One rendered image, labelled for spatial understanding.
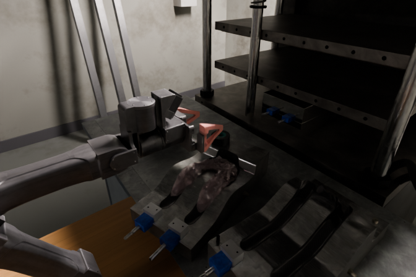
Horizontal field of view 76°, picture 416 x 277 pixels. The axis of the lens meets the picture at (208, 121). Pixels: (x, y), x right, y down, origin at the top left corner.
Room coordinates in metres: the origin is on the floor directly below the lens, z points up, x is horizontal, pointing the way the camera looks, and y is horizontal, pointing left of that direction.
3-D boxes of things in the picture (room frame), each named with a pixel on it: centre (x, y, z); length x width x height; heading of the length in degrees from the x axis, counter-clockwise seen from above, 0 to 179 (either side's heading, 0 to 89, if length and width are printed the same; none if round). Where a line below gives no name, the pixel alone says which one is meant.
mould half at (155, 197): (0.77, 0.00, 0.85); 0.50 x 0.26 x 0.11; 144
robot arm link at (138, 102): (0.48, 0.16, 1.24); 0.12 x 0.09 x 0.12; 128
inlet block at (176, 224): (0.51, 0.12, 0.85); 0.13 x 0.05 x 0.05; 144
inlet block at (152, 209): (0.57, 0.20, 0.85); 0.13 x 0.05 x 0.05; 144
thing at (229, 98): (1.53, -0.63, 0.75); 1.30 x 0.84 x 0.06; 37
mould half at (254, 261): (0.53, -0.28, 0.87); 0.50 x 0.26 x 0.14; 127
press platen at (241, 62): (1.56, -0.67, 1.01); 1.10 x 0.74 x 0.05; 37
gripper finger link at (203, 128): (0.55, 0.01, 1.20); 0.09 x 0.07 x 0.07; 128
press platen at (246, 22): (1.56, -0.67, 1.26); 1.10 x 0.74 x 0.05; 37
